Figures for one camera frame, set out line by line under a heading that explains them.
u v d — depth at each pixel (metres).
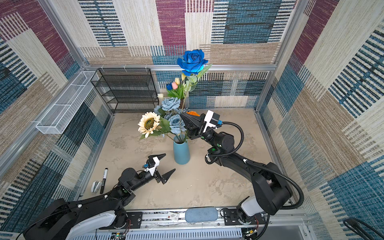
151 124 0.58
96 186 0.83
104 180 0.85
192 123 0.56
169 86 0.92
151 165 0.62
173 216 0.74
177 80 0.94
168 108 0.68
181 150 0.79
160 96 0.97
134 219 0.74
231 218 0.73
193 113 0.73
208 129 0.55
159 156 0.76
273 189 0.43
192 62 0.37
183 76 0.40
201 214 0.72
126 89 1.08
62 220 0.42
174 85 0.92
